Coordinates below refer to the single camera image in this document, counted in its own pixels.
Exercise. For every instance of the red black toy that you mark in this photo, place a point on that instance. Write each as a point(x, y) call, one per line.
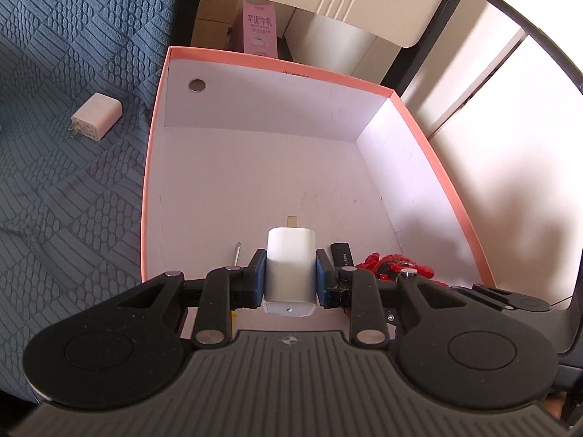
point(391, 266)

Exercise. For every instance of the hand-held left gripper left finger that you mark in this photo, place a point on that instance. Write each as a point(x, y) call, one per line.
point(257, 282)

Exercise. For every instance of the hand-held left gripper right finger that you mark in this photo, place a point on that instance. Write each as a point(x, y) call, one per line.
point(324, 282)

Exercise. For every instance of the pink drink carton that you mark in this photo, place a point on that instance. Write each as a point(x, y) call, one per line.
point(259, 27)

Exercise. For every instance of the black metal chair frame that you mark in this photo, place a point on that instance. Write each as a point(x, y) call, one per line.
point(432, 32)

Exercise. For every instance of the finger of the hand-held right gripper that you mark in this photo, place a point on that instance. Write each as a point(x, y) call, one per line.
point(524, 301)

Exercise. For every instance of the large white charger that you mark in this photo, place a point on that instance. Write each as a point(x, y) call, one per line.
point(98, 116)

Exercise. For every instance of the blue textured cover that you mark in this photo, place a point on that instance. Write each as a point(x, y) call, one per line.
point(68, 214)

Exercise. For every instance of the pink cardboard box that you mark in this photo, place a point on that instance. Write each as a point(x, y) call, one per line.
point(273, 168)

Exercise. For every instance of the black usb stick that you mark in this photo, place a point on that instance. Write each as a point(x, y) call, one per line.
point(341, 254)

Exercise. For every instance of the small white charger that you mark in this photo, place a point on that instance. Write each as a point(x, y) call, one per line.
point(291, 268)

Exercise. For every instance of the brown cardboard box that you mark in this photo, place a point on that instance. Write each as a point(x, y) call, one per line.
point(209, 22)

